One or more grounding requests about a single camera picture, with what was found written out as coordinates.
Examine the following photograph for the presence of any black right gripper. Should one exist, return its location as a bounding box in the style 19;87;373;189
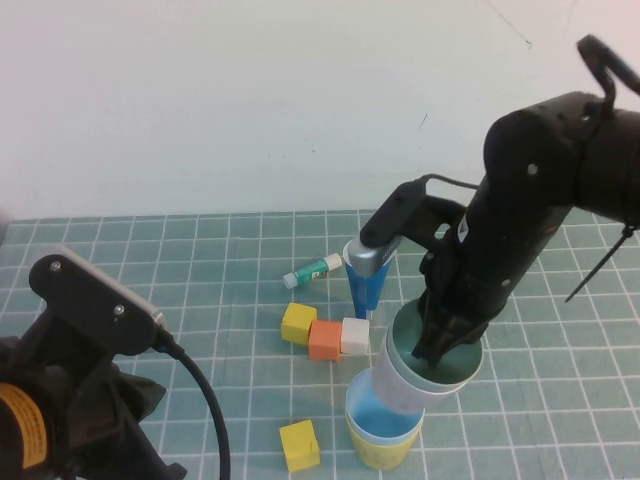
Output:
411;189;567;370

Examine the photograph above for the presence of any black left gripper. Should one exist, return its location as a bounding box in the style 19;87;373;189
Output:
29;304;189;480

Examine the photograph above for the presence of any green plastic cup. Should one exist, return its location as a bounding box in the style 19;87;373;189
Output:
388;298;485;396

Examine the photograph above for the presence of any light blue plastic cup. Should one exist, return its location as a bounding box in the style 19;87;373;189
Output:
344;367;425;446

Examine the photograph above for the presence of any blue paper cone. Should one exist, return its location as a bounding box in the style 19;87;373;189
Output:
342;239;394;320

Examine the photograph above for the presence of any white cube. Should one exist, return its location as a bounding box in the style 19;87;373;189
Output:
340;316;371;356

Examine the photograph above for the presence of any orange cube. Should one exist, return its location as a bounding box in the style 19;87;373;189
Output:
307;320;344;362

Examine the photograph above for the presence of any yellow plastic cup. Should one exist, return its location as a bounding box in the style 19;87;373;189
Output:
344;412;424;470

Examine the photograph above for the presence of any plain yellow cube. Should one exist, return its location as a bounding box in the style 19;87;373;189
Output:
280;302;319;346

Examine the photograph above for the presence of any green white glue stick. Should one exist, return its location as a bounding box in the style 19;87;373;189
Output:
282;252;343;291

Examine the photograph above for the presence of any yellow cube with pen mark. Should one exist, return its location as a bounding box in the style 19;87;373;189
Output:
278;418;321;472

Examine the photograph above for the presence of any green grid cutting mat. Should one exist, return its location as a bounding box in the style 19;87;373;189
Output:
0;202;640;480

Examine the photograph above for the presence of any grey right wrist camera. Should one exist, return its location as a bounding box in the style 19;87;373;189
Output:
348;237;403;278

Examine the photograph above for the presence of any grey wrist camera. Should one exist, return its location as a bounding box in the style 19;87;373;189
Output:
58;243;167;329
348;237;403;278

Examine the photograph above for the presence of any black left camera bracket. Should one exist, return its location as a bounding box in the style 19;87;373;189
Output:
28;252;157;357

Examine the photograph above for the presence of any black camera bracket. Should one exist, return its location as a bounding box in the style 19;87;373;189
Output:
28;252;157;357
359;178;469;251

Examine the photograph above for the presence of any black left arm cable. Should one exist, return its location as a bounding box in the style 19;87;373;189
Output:
152;327;232;480

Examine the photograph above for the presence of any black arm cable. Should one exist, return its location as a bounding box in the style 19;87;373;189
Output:
152;327;232;480
422;173;480;192

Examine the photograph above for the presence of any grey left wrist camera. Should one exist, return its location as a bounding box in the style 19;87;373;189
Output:
58;243;167;329

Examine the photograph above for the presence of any black right camera bracket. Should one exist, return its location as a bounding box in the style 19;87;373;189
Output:
359;178;469;251

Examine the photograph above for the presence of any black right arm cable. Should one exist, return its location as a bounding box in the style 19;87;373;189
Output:
422;173;480;192

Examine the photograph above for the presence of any black cable tie tail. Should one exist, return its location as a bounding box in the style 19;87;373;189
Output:
564;224;630;304

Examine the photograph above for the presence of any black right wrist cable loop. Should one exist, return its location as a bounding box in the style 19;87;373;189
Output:
576;34;640;117

